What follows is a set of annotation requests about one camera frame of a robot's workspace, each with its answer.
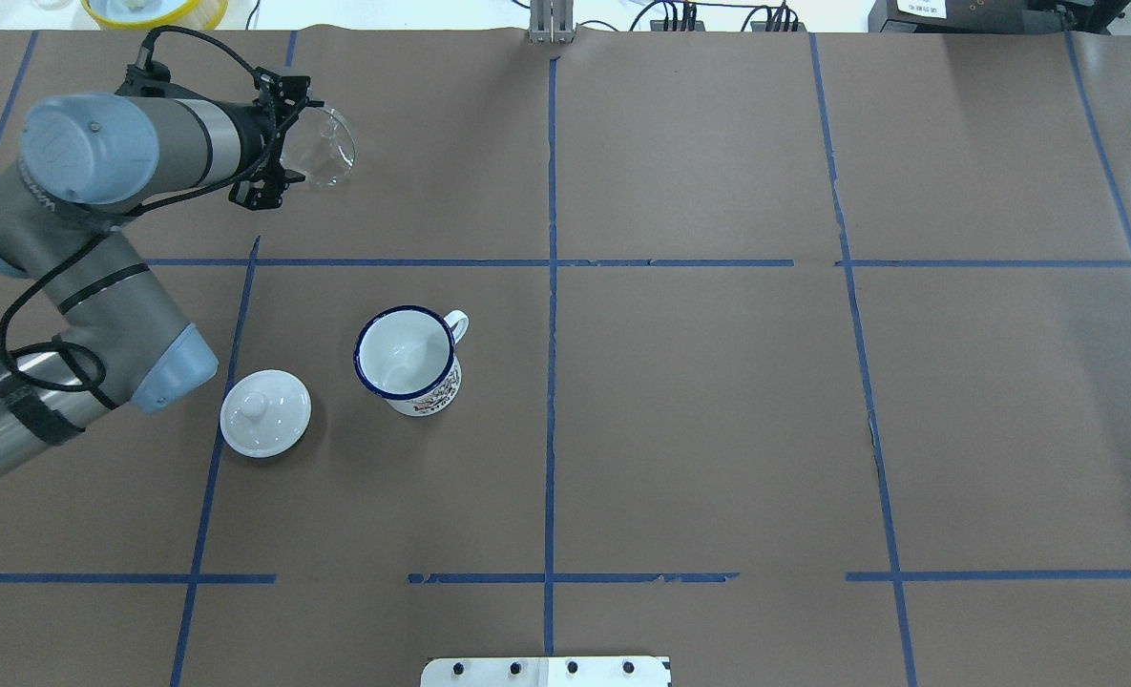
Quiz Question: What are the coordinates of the black computer box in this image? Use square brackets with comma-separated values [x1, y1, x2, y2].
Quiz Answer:
[867, 1, 1131, 35]

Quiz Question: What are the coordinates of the white cup lid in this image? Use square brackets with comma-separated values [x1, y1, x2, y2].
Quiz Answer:
[218, 369, 313, 460]

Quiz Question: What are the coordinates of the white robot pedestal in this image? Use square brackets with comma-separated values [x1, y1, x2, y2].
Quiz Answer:
[420, 656, 673, 686]

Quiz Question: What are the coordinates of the yellow tape roll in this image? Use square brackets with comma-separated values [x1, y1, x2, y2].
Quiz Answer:
[79, 0, 230, 31]

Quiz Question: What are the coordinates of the white enamel mug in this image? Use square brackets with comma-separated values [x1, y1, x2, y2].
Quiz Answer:
[352, 304, 470, 417]

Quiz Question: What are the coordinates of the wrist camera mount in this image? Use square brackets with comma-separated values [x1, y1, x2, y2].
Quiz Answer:
[228, 67, 325, 212]

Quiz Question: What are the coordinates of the aluminium frame post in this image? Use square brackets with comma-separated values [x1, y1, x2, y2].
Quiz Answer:
[523, 0, 576, 44]

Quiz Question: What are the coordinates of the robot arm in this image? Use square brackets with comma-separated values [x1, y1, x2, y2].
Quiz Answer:
[0, 93, 277, 478]

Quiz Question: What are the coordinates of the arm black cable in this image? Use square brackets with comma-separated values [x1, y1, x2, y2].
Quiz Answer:
[0, 26, 284, 411]

